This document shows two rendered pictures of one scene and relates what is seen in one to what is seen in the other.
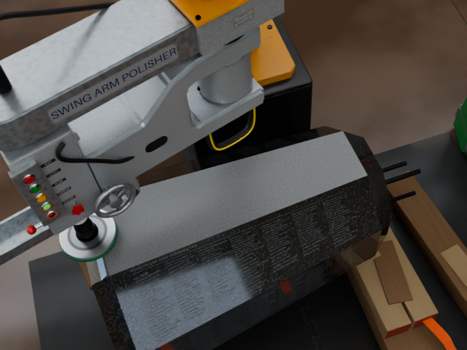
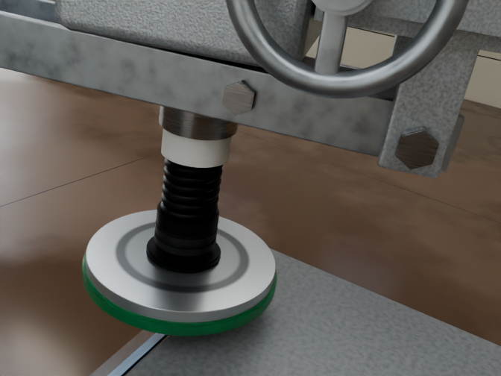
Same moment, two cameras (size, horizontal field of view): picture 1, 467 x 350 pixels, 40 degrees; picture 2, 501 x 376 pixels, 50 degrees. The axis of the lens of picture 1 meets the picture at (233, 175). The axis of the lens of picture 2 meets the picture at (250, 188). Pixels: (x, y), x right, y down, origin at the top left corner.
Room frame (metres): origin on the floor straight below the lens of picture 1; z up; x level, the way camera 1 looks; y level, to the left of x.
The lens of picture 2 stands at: (0.80, 0.22, 1.23)
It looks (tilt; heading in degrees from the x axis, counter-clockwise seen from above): 24 degrees down; 35
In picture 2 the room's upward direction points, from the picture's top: 9 degrees clockwise
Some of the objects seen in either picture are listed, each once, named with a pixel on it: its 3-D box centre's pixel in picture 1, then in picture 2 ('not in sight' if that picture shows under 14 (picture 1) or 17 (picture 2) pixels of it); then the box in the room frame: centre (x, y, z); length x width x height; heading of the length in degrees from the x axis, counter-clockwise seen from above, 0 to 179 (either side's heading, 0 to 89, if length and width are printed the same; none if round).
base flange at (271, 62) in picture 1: (231, 50); not in sight; (2.14, -0.07, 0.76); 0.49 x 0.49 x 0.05; 11
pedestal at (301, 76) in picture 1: (237, 103); not in sight; (2.14, -0.07, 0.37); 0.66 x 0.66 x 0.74; 11
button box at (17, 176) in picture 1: (39, 194); not in sight; (1.05, 0.58, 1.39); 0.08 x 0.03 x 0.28; 118
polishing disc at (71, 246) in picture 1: (87, 232); (183, 257); (1.19, 0.57, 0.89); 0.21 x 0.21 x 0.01
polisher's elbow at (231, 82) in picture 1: (222, 64); not in sight; (1.49, -0.02, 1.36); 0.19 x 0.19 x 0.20
